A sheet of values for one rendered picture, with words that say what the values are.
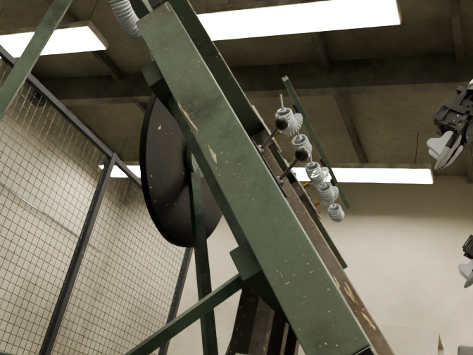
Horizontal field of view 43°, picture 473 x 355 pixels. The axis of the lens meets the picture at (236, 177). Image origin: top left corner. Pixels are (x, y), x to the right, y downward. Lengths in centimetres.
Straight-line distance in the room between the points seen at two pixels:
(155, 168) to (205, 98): 98
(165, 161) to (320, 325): 148
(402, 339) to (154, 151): 366
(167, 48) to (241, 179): 49
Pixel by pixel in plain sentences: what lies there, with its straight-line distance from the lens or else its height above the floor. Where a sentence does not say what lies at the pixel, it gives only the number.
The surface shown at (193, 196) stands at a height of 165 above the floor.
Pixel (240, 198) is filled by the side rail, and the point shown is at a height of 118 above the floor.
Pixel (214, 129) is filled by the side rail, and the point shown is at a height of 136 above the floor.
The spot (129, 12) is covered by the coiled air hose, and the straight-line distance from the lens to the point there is 224.
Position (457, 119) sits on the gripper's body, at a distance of 143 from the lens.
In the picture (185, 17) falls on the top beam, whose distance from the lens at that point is 182.
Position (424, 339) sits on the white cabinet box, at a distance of 557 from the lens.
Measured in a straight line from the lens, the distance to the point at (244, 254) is 129.
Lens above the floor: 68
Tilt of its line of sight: 25 degrees up
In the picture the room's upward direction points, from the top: 13 degrees clockwise
